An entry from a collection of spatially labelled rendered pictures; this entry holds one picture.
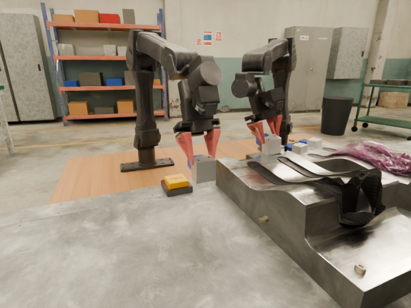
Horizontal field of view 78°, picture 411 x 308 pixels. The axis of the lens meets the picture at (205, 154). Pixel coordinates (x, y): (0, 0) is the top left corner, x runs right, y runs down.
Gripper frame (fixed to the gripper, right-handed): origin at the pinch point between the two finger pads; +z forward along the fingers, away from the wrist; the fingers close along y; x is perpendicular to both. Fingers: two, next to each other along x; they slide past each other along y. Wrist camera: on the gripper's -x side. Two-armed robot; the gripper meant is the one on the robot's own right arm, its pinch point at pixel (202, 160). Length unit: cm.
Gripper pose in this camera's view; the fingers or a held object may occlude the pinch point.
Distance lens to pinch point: 60.4
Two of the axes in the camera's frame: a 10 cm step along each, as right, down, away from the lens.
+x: -3.5, 1.6, 9.2
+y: 9.2, -1.2, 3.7
